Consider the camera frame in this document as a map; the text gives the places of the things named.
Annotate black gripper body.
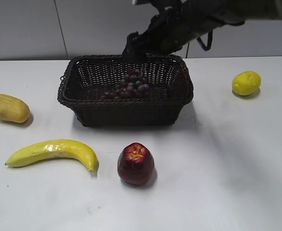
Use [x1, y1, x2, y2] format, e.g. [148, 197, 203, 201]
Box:
[122, 9, 194, 63]

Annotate purple grape bunch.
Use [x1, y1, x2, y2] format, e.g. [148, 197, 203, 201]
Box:
[101, 67, 150, 100]

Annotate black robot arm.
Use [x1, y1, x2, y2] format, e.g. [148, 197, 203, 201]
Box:
[122, 0, 282, 63]

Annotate black wicker basket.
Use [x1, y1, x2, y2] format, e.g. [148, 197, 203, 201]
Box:
[57, 55, 193, 127]

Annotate yellow lemon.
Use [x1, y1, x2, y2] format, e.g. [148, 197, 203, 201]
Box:
[232, 71, 261, 96]

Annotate red apple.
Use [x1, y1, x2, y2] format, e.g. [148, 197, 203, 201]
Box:
[117, 142, 154, 186]

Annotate yellow banana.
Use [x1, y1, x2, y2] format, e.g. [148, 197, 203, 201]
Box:
[5, 139, 98, 172]

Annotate orange yellow mango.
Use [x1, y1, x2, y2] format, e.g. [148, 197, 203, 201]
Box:
[0, 94, 30, 123]

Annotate black cable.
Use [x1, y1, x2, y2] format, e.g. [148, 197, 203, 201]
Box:
[185, 30, 214, 59]

